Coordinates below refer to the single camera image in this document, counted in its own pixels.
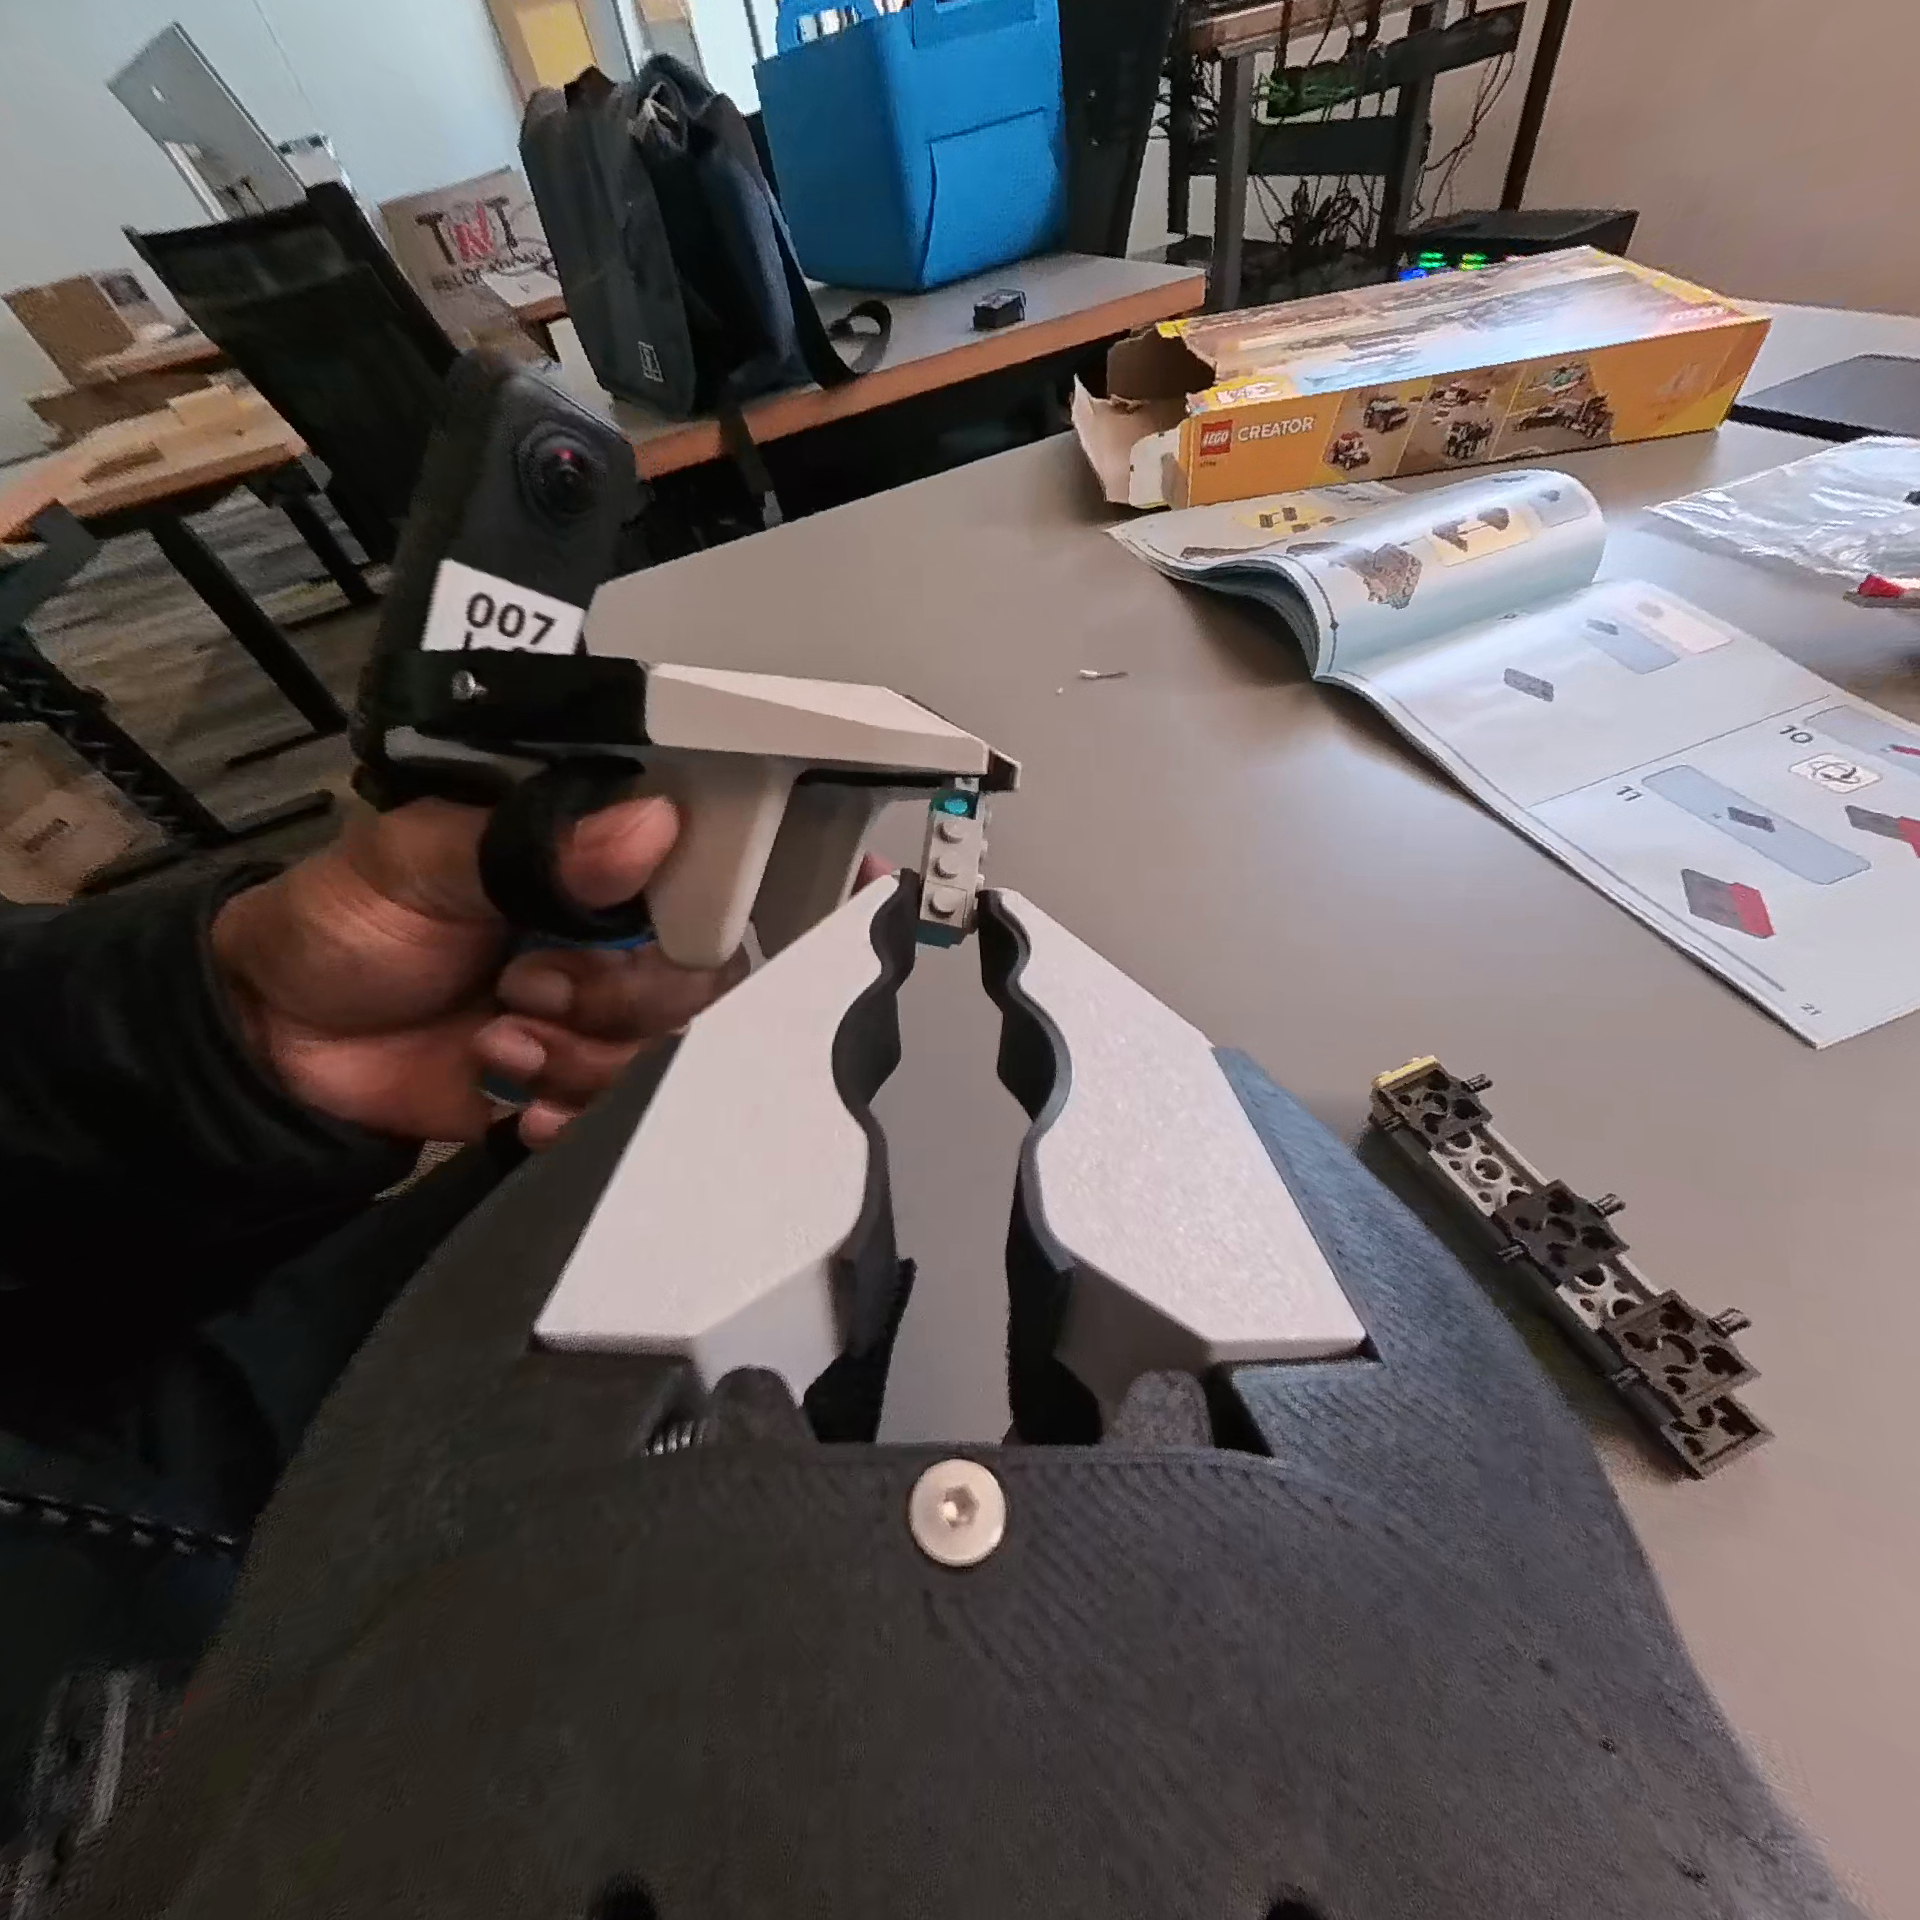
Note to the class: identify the clear plastic bag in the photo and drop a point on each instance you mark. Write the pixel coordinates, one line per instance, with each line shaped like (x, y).
(1800, 503)

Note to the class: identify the black equipment rack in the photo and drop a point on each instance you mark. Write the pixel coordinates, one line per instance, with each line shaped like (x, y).
(1335, 119)

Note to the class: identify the small grey teal brick assembly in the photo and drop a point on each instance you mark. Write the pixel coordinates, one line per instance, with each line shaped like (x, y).
(944, 870)

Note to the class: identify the open instruction booklet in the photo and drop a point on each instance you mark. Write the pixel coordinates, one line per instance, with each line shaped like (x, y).
(1588, 704)

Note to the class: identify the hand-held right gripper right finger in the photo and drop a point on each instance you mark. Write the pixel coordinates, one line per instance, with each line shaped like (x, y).
(1184, 1185)

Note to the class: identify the person's left hand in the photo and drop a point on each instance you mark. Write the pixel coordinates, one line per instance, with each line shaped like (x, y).
(375, 975)

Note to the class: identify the small black object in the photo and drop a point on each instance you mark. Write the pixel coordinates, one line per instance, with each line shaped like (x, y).
(997, 310)

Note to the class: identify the long black brick chassis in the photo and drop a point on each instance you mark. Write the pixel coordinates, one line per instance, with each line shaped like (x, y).
(1575, 1276)

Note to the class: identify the dark backpack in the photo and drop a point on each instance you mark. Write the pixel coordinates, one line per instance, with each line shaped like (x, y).
(660, 240)

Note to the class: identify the blue felt bag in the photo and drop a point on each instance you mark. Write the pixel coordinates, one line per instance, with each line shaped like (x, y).
(914, 150)

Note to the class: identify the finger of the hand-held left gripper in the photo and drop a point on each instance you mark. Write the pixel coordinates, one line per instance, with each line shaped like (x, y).
(810, 721)

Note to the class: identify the black mesh chair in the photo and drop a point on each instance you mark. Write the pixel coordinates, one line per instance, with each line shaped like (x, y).
(300, 345)

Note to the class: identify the printed cardboard box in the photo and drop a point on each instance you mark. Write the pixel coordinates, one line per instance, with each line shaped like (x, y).
(465, 240)

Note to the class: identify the yellow toy brick box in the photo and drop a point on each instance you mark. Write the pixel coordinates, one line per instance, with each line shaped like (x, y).
(1469, 376)

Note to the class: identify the grey desk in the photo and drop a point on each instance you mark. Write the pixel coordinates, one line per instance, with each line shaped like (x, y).
(1200, 870)

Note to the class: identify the silver monitor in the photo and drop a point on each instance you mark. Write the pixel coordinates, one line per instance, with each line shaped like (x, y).
(202, 128)

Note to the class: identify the person's left forearm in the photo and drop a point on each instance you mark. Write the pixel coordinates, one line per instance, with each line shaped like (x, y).
(136, 1141)

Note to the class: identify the black device with lights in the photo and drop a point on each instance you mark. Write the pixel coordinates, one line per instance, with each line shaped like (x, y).
(1516, 240)

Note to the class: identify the red white brick airplane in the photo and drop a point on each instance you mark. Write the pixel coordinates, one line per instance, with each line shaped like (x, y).
(1887, 589)

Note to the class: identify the small white scrap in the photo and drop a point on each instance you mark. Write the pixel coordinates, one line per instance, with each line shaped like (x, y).
(1093, 683)

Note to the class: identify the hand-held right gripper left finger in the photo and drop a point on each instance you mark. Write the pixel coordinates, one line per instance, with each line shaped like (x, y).
(720, 1185)

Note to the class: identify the black flat pad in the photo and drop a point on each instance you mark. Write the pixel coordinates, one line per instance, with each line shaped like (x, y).
(1837, 398)

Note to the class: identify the grey table with wooden edge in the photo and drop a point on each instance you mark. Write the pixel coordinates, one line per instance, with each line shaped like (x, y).
(961, 340)

